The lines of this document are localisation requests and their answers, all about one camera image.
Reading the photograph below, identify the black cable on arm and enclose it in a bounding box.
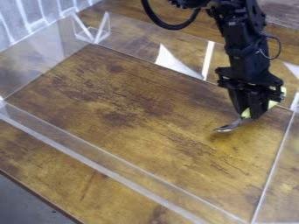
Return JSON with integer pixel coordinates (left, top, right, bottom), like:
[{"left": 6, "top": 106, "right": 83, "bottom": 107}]
[{"left": 140, "top": 0, "right": 203, "bottom": 32}]

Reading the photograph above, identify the green handled metal spoon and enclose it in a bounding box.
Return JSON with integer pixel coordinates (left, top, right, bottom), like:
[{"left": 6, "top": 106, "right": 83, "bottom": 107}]
[{"left": 212, "top": 87, "right": 287, "bottom": 133}]

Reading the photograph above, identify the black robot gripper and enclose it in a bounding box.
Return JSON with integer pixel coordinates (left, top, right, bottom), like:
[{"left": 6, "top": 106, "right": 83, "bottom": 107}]
[{"left": 215, "top": 40, "right": 285, "bottom": 119}]

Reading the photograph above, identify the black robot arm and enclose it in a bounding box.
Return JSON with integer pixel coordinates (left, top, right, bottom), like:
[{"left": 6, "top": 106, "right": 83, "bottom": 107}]
[{"left": 167, "top": 0, "right": 286, "bottom": 119}]

